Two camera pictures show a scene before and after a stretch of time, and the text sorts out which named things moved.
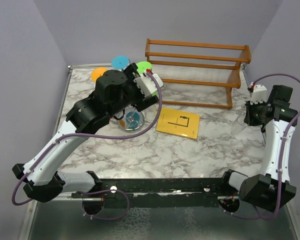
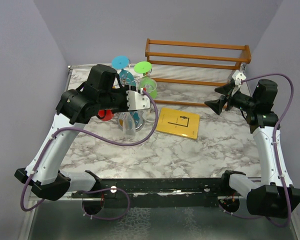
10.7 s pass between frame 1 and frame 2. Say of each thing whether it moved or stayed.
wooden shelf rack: stayed
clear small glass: moved
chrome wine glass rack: stayed
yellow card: stayed
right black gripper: moved
